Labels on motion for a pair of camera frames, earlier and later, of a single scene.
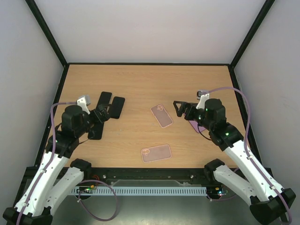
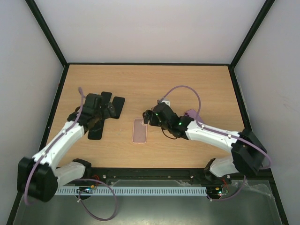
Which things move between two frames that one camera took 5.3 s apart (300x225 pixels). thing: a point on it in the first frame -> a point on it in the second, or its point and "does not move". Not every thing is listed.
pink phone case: (156, 153) -> (139, 131)
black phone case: (95, 131) does not move
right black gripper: (188, 110) -> (149, 117)
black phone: (104, 99) does not move
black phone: (115, 108) does not move
